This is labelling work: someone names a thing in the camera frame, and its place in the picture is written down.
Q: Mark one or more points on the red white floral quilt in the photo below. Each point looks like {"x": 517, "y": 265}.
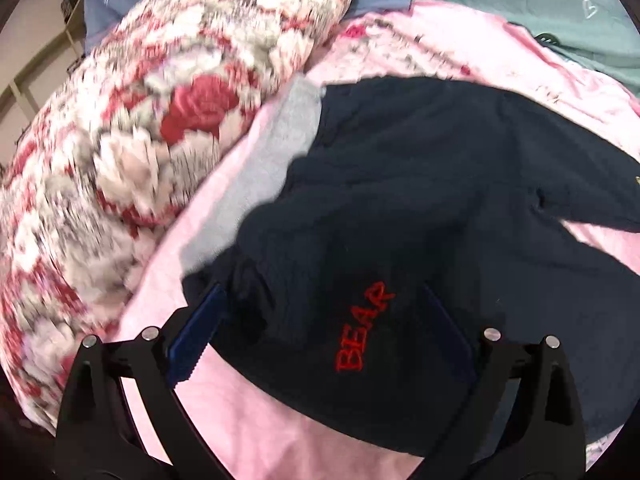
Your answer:
{"x": 150, "y": 135}

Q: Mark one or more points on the bedside shelf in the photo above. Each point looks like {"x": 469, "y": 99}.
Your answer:
{"x": 30, "y": 80}

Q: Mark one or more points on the dark navy pants grey waistband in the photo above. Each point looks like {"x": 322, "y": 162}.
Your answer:
{"x": 425, "y": 210}

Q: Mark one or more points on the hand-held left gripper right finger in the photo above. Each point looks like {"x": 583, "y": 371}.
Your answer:
{"x": 450, "y": 335}

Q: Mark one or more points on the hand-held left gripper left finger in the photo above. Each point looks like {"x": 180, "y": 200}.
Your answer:
{"x": 197, "y": 325}

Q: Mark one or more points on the pink floral bedsheet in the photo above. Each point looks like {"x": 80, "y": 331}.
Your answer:
{"x": 260, "y": 420}

